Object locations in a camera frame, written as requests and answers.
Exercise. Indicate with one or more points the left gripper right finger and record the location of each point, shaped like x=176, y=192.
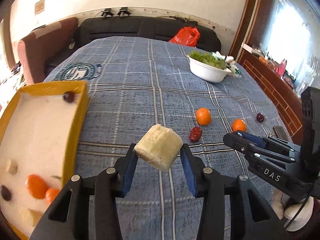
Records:
x=251, y=215

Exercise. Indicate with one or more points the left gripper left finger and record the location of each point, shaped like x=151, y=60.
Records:
x=67, y=216

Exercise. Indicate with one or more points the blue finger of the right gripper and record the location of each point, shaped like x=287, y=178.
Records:
x=235, y=141
x=270, y=143

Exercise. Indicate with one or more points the orange mandarin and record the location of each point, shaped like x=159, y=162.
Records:
x=51, y=194
x=239, y=125
x=203, y=116

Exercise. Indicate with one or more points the dark plum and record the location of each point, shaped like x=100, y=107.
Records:
x=260, y=117
x=68, y=96
x=5, y=193

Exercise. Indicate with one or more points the orange with green leaf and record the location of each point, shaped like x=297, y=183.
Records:
x=36, y=186

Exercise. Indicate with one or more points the red jujube date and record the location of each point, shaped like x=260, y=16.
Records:
x=195, y=134

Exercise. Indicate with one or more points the white gloved right hand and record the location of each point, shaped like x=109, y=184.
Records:
x=278, y=201

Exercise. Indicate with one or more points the black smartphone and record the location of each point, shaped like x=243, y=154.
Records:
x=280, y=132

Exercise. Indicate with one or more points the white bowl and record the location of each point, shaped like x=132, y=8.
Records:
x=207, y=72

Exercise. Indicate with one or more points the green lettuce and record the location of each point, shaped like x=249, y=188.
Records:
x=208, y=59

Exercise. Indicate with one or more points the yellow cardboard tray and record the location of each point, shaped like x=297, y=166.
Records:
x=40, y=131

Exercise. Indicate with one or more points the wooden cabinet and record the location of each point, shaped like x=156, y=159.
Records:
x=252, y=28

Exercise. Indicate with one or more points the red plastic bag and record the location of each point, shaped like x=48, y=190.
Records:
x=186, y=36

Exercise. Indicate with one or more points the blue plaid tablecloth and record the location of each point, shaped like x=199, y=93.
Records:
x=134, y=83

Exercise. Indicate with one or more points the patterned blanket seat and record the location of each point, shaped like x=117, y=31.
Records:
x=11, y=84

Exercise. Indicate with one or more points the maroon armchair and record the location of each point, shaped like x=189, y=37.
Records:
x=41, y=44

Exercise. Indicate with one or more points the black gripper on sofa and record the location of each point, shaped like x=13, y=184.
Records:
x=123, y=11
x=107, y=12

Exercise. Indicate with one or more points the black sofa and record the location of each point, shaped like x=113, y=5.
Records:
x=133, y=26

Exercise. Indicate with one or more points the small wall plaque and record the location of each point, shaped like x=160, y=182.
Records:
x=39, y=7

